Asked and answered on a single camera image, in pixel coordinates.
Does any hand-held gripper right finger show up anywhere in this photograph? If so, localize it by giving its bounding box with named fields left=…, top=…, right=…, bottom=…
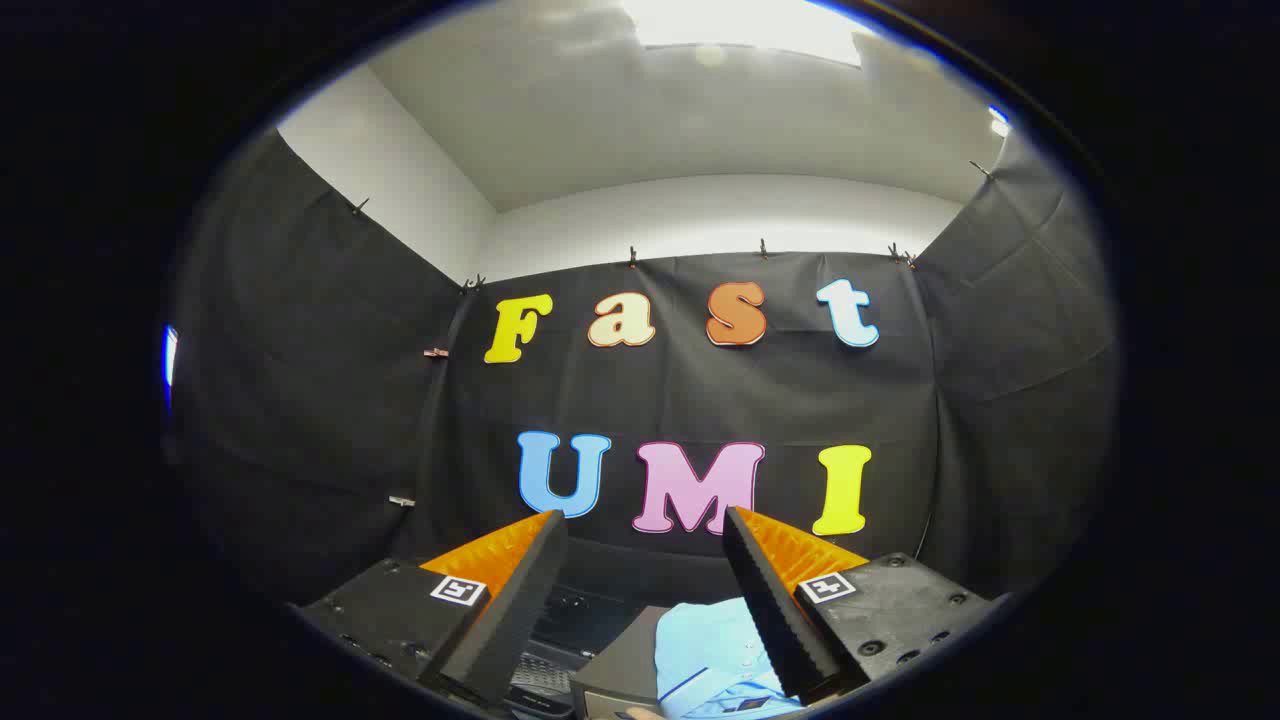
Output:
left=721, top=506, right=1002, bottom=702

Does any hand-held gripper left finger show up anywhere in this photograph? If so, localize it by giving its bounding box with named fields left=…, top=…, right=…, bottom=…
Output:
left=298, top=510, right=571, bottom=709

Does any light blue shirt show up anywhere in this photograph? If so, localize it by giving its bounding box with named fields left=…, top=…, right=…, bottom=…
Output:
left=655, top=597, right=806, bottom=720

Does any dark grey washing machine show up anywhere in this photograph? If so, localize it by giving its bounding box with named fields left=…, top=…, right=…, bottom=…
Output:
left=508, top=582, right=661, bottom=719

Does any black backdrop cloth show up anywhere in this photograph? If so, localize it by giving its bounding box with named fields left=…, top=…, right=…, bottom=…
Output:
left=165, top=130, right=1119, bottom=611

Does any ceiling light panel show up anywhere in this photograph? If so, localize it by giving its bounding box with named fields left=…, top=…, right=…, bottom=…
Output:
left=620, top=0, right=867, bottom=67

